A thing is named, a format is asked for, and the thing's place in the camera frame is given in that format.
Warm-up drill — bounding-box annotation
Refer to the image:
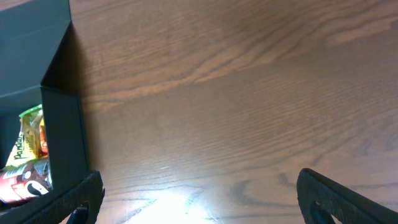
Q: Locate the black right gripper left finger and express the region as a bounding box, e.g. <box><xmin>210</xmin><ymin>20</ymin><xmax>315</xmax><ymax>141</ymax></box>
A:
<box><xmin>23</xmin><ymin>170</ymin><xmax>104</xmax><ymax>224</ymax></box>

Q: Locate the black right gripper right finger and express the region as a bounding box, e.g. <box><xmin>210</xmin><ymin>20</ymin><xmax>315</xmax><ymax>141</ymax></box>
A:
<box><xmin>297</xmin><ymin>168</ymin><xmax>397</xmax><ymax>224</ymax></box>

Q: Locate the red Pringles can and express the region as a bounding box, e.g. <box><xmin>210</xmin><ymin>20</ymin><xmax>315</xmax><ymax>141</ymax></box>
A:
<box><xmin>1</xmin><ymin>158</ymin><xmax>52</xmax><ymax>204</ymax></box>

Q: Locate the orange yellow peanut snack packet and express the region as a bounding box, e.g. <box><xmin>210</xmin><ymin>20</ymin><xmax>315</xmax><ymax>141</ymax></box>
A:
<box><xmin>39</xmin><ymin>118</ymin><xmax>48</xmax><ymax>156</ymax></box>

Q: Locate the green pandan cake packet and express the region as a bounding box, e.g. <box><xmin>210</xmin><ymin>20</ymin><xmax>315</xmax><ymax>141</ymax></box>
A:
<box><xmin>5</xmin><ymin>105</ymin><xmax>43</xmax><ymax>169</ymax></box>

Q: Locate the black gift box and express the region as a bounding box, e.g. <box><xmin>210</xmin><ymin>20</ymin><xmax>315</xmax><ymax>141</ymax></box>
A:
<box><xmin>1</xmin><ymin>0</ymin><xmax>90</xmax><ymax>223</ymax></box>

